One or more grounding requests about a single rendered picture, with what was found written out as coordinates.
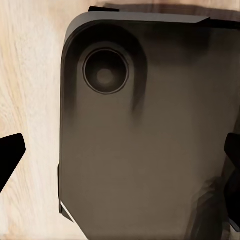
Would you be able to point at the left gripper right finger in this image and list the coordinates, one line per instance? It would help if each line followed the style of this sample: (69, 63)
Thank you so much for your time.
(232, 149)

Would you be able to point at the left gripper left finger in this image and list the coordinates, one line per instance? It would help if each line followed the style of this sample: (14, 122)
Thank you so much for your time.
(12, 149)

